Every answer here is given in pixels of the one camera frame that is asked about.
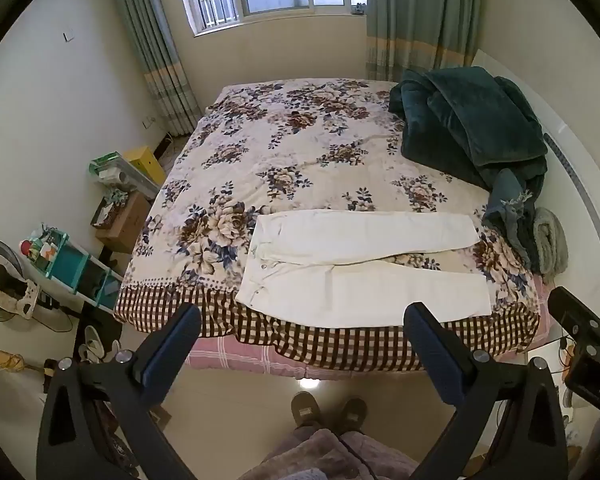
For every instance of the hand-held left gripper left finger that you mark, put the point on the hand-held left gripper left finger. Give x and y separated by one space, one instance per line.
172 342

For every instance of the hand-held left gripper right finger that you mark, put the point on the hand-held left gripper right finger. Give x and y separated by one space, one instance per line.
430 347

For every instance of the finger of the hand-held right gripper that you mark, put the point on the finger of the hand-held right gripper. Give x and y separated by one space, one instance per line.
572 310

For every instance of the white pants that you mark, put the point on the white pants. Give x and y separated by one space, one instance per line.
330 242

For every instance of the pink checked bed sheet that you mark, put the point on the pink checked bed sheet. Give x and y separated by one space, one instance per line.
230 356

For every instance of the grey folded blanket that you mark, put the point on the grey folded blanket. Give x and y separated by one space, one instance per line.
550 240

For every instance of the pair of white shoes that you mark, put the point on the pair of white shoes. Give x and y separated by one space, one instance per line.
95 347

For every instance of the person's grey right slipper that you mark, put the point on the person's grey right slipper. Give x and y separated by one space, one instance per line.
352 412

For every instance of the brown cardboard box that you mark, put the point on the brown cardboard box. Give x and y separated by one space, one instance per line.
127 225

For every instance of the teal and white shelf rack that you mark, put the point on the teal and white shelf rack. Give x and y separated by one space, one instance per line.
67 262

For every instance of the person's pajama legs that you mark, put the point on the person's pajama legs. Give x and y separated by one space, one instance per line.
325 455

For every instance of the standing fan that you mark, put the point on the standing fan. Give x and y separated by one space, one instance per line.
5 285

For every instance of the clear plastic storage box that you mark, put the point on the clear plastic storage box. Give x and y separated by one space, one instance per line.
115 172

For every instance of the yellow box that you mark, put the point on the yellow box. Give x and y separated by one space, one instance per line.
145 160

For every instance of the bed with floral cover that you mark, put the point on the bed with floral cover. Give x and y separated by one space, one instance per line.
280 160

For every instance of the dark green plush blanket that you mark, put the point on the dark green plush blanket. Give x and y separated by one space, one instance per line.
470 120

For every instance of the white bed headboard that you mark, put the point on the white bed headboard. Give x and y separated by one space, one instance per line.
525 95

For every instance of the green striped curtain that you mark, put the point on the green striped curtain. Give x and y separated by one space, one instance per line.
155 50
420 20

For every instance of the wall switch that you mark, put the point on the wall switch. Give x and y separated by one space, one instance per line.
69 36

